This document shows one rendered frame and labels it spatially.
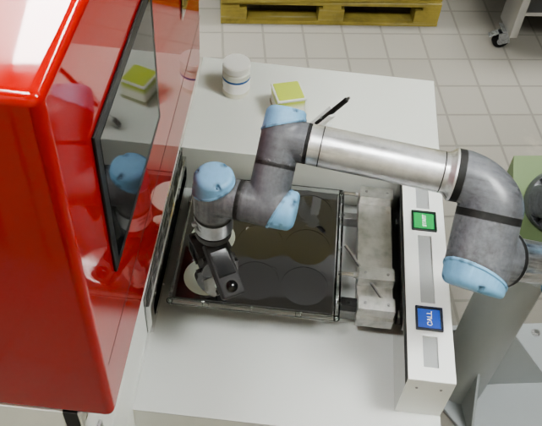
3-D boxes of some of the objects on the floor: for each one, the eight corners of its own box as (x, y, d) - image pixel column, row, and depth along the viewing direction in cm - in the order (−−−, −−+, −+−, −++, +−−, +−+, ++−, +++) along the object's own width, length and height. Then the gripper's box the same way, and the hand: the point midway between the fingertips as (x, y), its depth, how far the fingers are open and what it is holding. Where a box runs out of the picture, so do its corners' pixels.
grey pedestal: (541, 324, 267) (641, 166, 205) (583, 443, 239) (713, 300, 176) (402, 329, 263) (460, 167, 200) (427, 449, 234) (504, 305, 172)
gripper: (225, 203, 149) (224, 266, 165) (182, 215, 146) (185, 279, 162) (242, 234, 144) (238, 296, 160) (197, 248, 141) (199, 309, 157)
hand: (216, 294), depth 158 cm, fingers closed
